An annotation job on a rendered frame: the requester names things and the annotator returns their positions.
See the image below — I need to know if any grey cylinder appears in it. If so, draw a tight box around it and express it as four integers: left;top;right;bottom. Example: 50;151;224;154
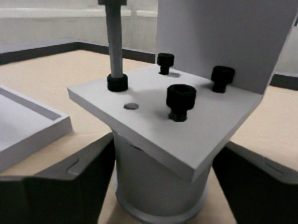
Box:
109;127;214;224

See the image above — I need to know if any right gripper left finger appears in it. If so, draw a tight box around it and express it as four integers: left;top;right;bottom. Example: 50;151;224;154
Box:
0;132;116;224

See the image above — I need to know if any white metal bracket with holes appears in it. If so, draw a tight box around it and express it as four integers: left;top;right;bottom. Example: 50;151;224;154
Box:
67;0;298;184

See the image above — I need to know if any black socket head screw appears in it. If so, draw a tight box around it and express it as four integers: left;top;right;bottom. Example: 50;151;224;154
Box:
166;84;197;122
211;66;235;93
106;73;128;92
157;53;175;75

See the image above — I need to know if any red screwdriver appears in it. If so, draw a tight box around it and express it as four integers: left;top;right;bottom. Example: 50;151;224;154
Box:
97;0;127;78

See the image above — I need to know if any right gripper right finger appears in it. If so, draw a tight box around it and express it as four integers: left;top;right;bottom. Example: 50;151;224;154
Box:
212;140;298;224

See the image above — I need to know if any grey rectangular tray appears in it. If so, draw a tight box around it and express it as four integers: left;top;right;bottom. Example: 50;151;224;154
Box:
0;84;73;173

